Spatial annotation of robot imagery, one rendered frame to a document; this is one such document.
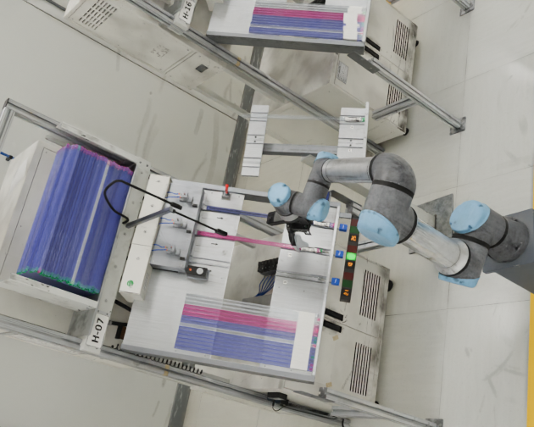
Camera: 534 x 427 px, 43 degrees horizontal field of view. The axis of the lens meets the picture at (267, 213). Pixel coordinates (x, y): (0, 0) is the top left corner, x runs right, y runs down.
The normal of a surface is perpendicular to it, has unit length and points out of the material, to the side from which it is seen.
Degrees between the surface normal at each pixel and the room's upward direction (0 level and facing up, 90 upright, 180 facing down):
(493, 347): 0
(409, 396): 0
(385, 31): 90
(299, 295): 48
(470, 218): 8
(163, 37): 90
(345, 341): 90
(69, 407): 90
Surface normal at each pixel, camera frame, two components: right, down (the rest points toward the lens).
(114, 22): -0.18, 0.91
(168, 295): -0.05, -0.40
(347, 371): 0.62, -0.20
